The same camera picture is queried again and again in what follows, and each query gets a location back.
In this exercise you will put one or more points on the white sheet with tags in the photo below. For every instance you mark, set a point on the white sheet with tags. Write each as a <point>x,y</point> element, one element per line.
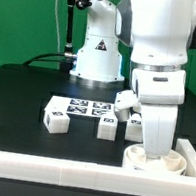
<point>81,107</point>

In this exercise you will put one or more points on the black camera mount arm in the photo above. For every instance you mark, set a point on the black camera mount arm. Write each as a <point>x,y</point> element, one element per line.
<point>69,57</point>

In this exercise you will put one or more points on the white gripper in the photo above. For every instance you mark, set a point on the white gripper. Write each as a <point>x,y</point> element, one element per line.
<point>159,94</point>

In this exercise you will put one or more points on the white front fence rail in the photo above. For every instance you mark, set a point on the white front fence rail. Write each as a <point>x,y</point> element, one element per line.
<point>93,176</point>

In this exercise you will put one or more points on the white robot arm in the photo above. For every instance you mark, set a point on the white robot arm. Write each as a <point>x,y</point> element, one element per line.
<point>159,32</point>

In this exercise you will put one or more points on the white round stool seat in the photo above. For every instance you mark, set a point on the white round stool seat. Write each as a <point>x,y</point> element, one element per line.
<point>135,157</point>

